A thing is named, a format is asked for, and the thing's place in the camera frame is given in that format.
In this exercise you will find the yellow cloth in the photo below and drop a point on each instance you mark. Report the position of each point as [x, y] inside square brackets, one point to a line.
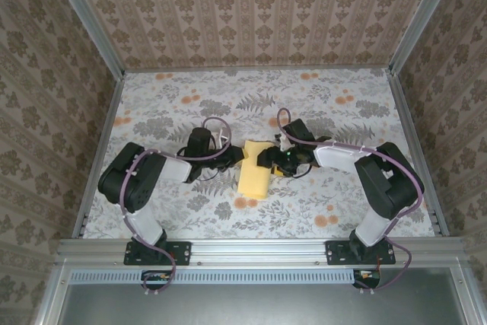
[253, 180]

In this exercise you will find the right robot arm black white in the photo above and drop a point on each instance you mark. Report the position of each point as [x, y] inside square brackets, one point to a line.
[384, 188]

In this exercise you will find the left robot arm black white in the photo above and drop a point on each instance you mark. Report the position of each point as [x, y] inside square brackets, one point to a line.
[141, 188]

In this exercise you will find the floral table covering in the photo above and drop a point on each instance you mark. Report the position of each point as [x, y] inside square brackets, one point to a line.
[266, 218]

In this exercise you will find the grey metal panel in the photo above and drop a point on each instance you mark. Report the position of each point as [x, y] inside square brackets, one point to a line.
[258, 306]

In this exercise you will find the thin aluminium rail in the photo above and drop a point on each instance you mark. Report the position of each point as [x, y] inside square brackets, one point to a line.
[258, 69]

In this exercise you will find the wide aluminium frame rail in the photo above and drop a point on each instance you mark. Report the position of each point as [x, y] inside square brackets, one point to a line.
[258, 250]

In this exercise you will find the left aluminium side rail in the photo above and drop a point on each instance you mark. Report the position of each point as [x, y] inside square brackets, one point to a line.
[100, 150]

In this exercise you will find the aluminium side rail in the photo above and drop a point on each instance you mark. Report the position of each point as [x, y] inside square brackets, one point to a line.
[100, 150]
[416, 150]

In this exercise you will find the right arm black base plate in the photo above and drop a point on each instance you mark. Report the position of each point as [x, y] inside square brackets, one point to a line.
[334, 254]

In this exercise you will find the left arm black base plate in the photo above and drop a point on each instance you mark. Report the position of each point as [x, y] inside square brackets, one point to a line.
[179, 253]

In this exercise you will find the right aluminium side rail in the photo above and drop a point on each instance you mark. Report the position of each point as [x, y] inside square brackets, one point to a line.
[416, 150]

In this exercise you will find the right aluminium frame post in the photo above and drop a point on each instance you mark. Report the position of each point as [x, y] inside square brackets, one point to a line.
[420, 20]

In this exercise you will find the aluminium frame post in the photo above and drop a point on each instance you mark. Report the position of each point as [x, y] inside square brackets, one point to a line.
[90, 20]
[420, 20]

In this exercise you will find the left aluminium frame post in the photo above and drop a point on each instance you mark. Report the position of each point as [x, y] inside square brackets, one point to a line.
[90, 20]

